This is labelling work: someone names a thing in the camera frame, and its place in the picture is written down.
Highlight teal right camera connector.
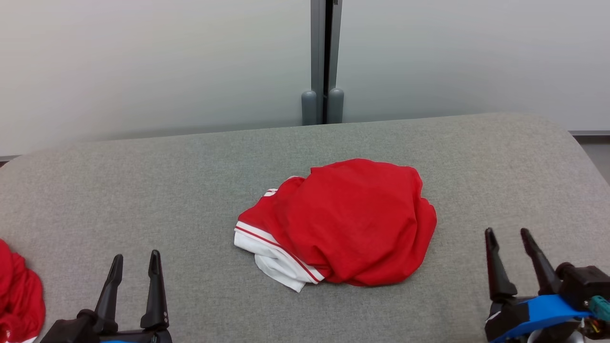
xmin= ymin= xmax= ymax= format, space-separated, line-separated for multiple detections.
xmin=589 ymin=295 xmax=610 ymax=322

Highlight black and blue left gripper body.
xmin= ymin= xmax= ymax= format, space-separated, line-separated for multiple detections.
xmin=98 ymin=328 xmax=173 ymax=343

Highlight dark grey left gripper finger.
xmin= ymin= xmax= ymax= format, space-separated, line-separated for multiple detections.
xmin=140 ymin=250 xmax=170 ymax=331
xmin=93 ymin=254 xmax=124 ymax=334

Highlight red shorts with white stripe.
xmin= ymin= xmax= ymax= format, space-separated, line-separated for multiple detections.
xmin=0 ymin=238 xmax=46 ymax=343

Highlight red jersey with white sleeves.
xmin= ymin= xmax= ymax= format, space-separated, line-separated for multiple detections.
xmin=234 ymin=158 xmax=437 ymax=293

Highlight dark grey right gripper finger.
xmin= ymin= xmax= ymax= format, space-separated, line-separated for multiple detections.
xmin=520 ymin=228 xmax=563 ymax=296
xmin=485 ymin=228 xmax=518 ymax=302

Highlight grey partition post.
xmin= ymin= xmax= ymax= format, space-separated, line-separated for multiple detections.
xmin=310 ymin=0 xmax=343 ymax=125

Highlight grey cylinder post foot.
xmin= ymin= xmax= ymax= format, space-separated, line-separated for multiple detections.
xmin=301 ymin=91 xmax=317 ymax=126
xmin=327 ymin=88 xmax=345 ymax=124

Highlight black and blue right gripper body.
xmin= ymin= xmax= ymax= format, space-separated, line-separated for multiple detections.
xmin=485 ymin=294 xmax=594 ymax=343

